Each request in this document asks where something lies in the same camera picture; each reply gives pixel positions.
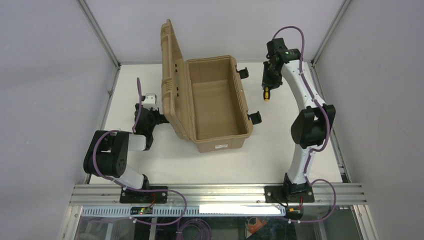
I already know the black yellow handled screwdriver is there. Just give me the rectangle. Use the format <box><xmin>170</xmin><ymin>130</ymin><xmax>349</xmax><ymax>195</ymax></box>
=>
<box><xmin>263</xmin><ymin>86</ymin><xmax>270</xmax><ymax>102</ymax></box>

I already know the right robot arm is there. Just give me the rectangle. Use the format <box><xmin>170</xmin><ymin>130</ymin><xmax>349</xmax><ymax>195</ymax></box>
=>
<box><xmin>261</xmin><ymin>38</ymin><xmax>336</xmax><ymax>204</ymax></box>

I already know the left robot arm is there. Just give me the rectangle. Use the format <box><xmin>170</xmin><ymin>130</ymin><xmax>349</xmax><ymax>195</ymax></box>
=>
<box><xmin>83</xmin><ymin>103</ymin><xmax>168</xmax><ymax>191</ymax></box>

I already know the tan plastic toolbox bin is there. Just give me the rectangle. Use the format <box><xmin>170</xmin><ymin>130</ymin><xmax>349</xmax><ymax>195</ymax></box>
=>
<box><xmin>160</xmin><ymin>19</ymin><xmax>262</xmax><ymax>153</ymax></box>

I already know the orange object under table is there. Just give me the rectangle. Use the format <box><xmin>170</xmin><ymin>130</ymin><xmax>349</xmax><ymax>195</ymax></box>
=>
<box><xmin>246</xmin><ymin>217</ymin><xmax>267</xmax><ymax>235</ymax></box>

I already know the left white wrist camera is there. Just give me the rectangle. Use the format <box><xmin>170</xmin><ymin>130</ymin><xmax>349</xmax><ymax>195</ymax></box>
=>
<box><xmin>142</xmin><ymin>93</ymin><xmax>158</xmax><ymax>110</ymax></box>

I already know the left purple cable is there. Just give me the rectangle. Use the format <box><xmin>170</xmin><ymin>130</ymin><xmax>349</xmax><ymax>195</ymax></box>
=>
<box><xmin>92</xmin><ymin>77</ymin><xmax>213</xmax><ymax>240</ymax></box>

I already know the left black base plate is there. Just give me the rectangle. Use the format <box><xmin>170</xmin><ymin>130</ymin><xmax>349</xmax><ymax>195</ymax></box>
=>
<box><xmin>119</xmin><ymin>185</ymin><xmax>168</xmax><ymax>204</ymax></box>

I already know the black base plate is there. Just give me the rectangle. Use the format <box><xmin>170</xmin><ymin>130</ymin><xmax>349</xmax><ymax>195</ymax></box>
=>
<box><xmin>264</xmin><ymin>185</ymin><xmax>315</xmax><ymax>205</ymax></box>
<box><xmin>119</xmin><ymin>185</ymin><xmax>168</xmax><ymax>204</ymax></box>

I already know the white slotted cable duct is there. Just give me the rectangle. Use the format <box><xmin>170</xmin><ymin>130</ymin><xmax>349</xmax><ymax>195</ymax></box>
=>
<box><xmin>81</xmin><ymin>204</ymin><xmax>286</xmax><ymax>218</ymax></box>

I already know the aluminium front rail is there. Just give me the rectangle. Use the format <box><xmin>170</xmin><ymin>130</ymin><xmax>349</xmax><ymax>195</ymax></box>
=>
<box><xmin>69</xmin><ymin>183</ymin><xmax>367</xmax><ymax>206</ymax></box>

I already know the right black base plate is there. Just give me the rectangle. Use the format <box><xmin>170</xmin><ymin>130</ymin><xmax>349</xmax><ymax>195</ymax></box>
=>
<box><xmin>264</xmin><ymin>185</ymin><xmax>315</xmax><ymax>205</ymax></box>

